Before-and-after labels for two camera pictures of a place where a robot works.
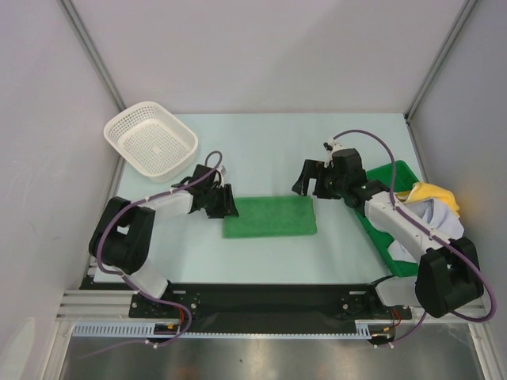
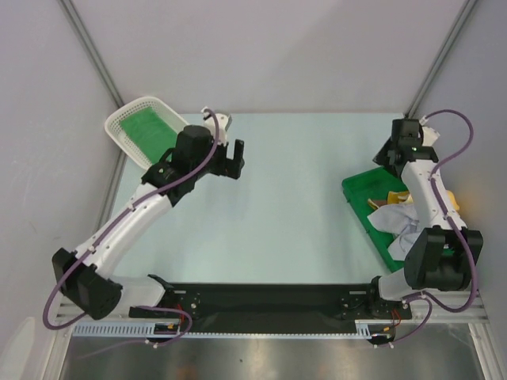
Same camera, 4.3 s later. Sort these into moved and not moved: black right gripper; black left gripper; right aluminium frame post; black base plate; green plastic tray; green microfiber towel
Moved: black left gripper; black right gripper; green microfiber towel
Not moved: green plastic tray; black base plate; right aluminium frame post
